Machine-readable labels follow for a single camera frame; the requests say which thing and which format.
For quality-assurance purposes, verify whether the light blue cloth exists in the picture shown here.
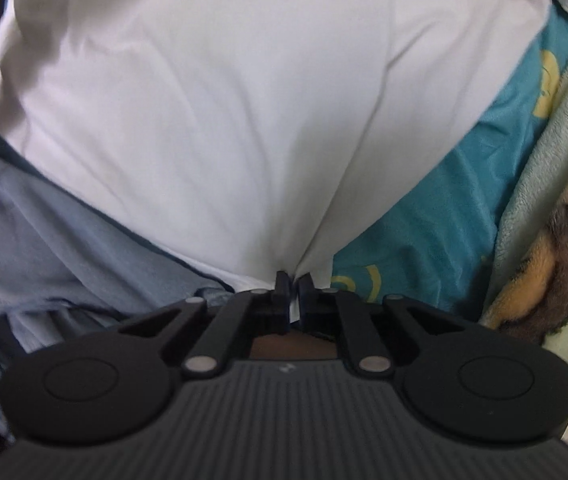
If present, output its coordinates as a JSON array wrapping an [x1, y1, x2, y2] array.
[[0, 127, 245, 441]]

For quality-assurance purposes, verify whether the white garment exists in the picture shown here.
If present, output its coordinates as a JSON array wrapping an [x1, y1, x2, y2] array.
[[0, 0, 555, 321]]

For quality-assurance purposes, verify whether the green fleece printed blanket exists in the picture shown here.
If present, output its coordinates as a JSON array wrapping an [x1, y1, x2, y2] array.
[[479, 0, 568, 366]]

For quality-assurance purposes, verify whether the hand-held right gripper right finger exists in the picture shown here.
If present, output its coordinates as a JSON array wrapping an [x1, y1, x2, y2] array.
[[298, 272, 471, 378]]

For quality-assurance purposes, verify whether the teal printed bed sheet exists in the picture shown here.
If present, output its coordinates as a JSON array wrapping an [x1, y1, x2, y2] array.
[[331, 0, 568, 321]]

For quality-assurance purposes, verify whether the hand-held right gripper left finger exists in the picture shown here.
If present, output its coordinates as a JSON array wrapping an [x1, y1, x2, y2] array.
[[118, 271, 292, 380]]

